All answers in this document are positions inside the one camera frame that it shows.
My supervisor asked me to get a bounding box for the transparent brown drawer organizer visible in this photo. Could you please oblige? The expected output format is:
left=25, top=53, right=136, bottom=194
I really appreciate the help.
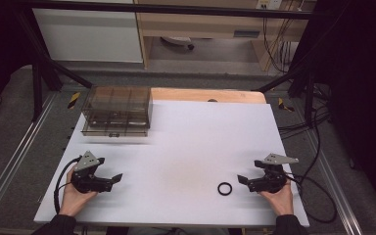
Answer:
left=80, top=84, right=154, bottom=138

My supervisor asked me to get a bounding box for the white chair base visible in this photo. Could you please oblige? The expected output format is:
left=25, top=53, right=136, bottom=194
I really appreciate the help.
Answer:
left=159, top=35, right=196, bottom=51

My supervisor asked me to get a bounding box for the light wooden desk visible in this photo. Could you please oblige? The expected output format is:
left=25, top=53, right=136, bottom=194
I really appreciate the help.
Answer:
left=132, top=0, right=318, bottom=72

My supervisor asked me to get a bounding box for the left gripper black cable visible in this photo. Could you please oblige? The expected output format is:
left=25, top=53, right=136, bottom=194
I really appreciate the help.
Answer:
left=53, top=156, right=83, bottom=215

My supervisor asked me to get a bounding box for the black floor cable bundle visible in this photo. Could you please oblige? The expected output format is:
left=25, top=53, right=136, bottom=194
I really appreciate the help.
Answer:
left=277, top=82, right=334, bottom=141

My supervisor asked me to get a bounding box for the hanging black cable bundle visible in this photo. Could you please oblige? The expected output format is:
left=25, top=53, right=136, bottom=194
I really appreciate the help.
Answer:
left=261, top=16, right=300, bottom=74

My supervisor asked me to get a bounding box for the black metal stand leg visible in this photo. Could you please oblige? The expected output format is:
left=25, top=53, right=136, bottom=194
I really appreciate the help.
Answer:
left=256, top=62, right=319, bottom=126
left=14, top=11, right=94, bottom=123

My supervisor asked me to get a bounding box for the white table sheet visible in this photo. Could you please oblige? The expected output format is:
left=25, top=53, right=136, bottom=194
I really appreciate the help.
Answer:
left=33, top=99, right=310, bottom=228

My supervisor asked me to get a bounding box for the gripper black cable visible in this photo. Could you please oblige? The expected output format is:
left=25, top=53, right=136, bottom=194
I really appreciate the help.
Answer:
left=53, top=156, right=83, bottom=215
left=284, top=171, right=339, bottom=225

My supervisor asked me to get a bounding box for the person's left hand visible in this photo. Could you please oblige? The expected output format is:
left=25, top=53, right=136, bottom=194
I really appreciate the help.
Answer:
left=59, top=167, right=99, bottom=217

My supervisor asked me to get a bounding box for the black metal frame bar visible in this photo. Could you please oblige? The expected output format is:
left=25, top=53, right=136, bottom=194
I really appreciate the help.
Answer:
left=11, top=0, right=321, bottom=21

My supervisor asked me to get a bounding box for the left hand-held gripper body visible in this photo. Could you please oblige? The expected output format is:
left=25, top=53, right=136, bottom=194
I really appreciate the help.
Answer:
left=70, top=150, right=114, bottom=194

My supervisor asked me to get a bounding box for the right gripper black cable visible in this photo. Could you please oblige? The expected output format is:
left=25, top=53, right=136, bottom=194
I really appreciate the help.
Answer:
left=284, top=171, right=339, bottom=225

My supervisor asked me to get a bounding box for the black rubber ring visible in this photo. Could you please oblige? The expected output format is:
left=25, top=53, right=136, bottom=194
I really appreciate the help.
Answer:
left=216, top=181, right=234, bottom=197

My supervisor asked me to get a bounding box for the person's right hand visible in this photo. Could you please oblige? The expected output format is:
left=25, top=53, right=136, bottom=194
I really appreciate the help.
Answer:
left=258, top=177, right=295, bottom=217

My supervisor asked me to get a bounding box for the white wall socket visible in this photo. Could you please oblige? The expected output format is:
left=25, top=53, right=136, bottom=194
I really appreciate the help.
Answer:
left=255, top=0, right=284, bottom=11

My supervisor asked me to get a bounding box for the aluminium floor rail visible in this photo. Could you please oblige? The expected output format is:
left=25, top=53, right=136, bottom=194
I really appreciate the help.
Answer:
left=0, top=92, right=60, bottom=226
left=305, top=128, right=365, bottom=235

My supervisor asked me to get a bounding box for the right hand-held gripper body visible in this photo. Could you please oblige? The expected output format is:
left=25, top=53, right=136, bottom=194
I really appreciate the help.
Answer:
left=246, top=153, right=300, bottom=194

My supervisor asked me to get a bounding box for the white cabinet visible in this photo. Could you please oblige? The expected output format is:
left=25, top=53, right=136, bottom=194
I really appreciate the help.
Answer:
left=31, top=0, right=145, bottom=64

